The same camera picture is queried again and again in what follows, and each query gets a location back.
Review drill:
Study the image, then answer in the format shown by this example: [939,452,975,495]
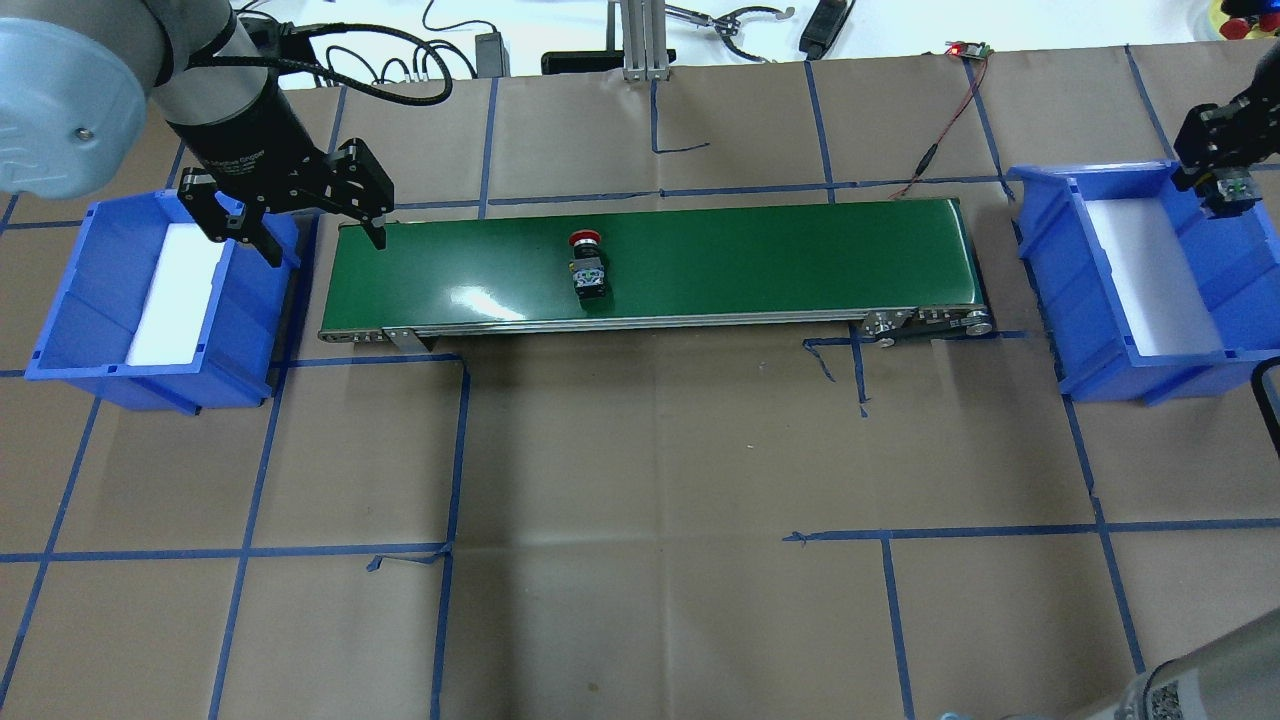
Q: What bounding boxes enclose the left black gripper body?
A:
[160,70,340,213]

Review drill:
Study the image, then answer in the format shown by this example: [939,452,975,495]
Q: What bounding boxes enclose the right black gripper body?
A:
[1215,45,1279,170]

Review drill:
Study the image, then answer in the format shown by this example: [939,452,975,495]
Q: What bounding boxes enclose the yellow push button switch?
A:
[1206,168,1260,219]

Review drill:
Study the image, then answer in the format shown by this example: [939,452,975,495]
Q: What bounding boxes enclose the red push button switch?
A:
[570,229,608,301]

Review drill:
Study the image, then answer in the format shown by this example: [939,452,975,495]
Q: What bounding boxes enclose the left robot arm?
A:
[1,1,396,266]

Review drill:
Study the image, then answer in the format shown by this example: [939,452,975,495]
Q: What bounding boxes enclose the yellow tray of buttons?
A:
[1207,0,1279,41]

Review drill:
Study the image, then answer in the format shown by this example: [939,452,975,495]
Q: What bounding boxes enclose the white foam pad left bin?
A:
[125,223,225,366]

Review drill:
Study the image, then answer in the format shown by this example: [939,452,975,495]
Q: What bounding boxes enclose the white foam pad bin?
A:
[1084,197,1225,357]
[125,223,225,366]

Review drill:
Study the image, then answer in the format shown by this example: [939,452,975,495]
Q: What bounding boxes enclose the left blue storage bin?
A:
[24,191,300,415]

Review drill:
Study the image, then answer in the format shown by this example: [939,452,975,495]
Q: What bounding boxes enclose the blue storage bin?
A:
[24,191,300,415]
[1010,161,1277,405]

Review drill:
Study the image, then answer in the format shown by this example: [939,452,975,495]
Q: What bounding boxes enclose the right blue storage bin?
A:
[1010,161,1277,405]

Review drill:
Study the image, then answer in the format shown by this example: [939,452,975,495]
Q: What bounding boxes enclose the white foam pad right bin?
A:
[1084,197,1225,357]

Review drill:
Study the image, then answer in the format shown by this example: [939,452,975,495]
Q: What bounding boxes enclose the black power adapter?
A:
[474,31,511,78]

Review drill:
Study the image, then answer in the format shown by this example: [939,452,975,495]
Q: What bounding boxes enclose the small green circuit board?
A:
[945,41,995,61]

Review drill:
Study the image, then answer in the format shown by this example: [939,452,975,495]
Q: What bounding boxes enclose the green conveyor belt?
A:
[317,199,989,343]

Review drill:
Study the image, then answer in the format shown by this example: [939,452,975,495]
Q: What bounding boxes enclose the red and black wire pair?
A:
[890,55,991,201]

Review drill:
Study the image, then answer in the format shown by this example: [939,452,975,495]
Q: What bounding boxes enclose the black braided cable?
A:
[1252,355,1280,456]

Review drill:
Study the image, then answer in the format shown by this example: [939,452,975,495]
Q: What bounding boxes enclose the aluminium frame post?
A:
[614,1,671,82]

